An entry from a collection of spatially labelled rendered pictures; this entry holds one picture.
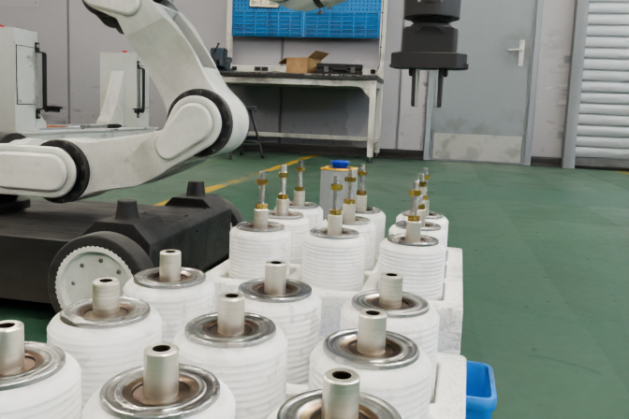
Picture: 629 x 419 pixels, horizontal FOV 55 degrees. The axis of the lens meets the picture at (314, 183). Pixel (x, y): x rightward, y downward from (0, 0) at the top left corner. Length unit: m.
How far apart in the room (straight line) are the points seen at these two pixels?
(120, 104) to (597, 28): 4.18
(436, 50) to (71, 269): 0.76
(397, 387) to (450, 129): 5.60
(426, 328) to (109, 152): 0.96
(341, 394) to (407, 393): 0.11
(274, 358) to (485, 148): 5.60
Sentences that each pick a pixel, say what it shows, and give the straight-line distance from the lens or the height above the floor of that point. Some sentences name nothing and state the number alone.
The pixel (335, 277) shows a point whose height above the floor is 0.20.
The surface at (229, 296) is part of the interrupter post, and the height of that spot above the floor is 0.28.
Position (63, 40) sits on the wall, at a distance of 7.28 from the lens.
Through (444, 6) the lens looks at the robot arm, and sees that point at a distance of 0.98.
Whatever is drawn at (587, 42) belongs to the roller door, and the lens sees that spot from 6.13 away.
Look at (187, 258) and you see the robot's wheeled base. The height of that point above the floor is 0.11.
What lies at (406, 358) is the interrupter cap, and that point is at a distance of 0.47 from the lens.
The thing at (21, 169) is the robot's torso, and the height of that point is 0.28.
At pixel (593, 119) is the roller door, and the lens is 6.12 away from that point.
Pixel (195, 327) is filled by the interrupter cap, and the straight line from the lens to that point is 0.52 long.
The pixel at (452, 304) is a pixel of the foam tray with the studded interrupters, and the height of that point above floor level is 0.18.
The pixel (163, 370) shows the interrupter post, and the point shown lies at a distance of 0.41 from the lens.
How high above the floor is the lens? 0.44
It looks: 7 degrees down
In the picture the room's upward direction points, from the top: 2 degrees clockwise
